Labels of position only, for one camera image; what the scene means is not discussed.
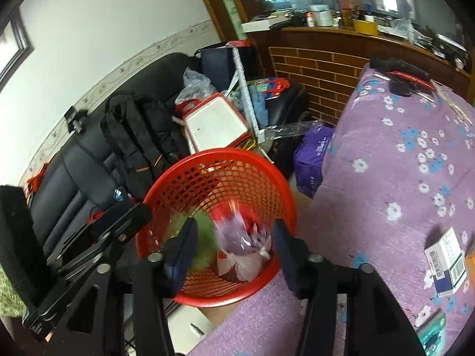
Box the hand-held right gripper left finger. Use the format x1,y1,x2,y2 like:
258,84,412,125
45,217,199,356

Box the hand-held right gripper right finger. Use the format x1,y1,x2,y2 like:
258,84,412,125
273,220,427,356

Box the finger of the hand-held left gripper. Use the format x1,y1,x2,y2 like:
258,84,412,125
46,202,153,268
23,230,129,329

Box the clear plastic wrapper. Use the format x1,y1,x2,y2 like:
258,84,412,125
213,202,275,268

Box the red plastic mesh basket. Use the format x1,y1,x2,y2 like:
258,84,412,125
135,147,297,308

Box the green wrapper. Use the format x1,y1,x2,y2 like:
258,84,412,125
187,211,223,271

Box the white and red wrapper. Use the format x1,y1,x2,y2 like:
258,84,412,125
217,250,270,283

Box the green patterned cloth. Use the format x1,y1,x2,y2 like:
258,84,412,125
0,265,25,317

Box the white cardboard box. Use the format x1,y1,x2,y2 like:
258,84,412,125
163,300,243,355

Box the black leather sofa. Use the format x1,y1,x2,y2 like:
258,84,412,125
26,52,312,268

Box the black backpack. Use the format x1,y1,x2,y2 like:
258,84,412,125
100,93,190,201

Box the purple carton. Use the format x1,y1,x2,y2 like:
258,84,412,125
293,126,335,199

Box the purple floral tablecloth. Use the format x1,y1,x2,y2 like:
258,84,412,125
187,63,475,356

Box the clear plastic sheet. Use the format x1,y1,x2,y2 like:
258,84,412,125
260,120,324,142

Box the white foam box red rim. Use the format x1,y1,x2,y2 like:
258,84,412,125
172,94,260,156

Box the clear plastic bag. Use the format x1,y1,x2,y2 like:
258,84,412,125
174,67,218,108

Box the blue cloth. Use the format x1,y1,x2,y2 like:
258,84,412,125
245,85,270,125

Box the white and blue small box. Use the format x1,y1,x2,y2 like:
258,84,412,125
424,227,466,297

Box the teal box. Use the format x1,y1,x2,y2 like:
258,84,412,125
416,311,448,349

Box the white metal pole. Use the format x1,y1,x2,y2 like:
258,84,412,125
228,44,275,164

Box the colourful plastic packet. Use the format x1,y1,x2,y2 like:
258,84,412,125
247,77,290,99

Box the dark blue paper bag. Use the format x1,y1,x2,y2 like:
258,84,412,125
195,42,260,91

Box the dark framed window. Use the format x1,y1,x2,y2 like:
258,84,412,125
0,15,34,90

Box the wooden brick-pattern counter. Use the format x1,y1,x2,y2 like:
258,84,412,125
247,26,475,127

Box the small black case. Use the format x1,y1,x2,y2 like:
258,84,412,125
388,81,413,98

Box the black hand tool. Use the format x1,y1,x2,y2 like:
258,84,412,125
369,57,429,80

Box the red flat packet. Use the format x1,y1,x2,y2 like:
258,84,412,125
386,70,436,93

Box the paper-wrapped chopsticks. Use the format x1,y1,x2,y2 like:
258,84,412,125
432,82,474,125

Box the white flat box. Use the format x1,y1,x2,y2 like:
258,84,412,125
241,18,283,33

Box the yellow box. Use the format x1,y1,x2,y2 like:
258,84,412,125
352,18,379,36

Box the clear tape rolls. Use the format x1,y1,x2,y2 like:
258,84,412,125
311,5,333,27

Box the red cord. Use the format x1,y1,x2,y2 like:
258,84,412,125
27,163,50,194

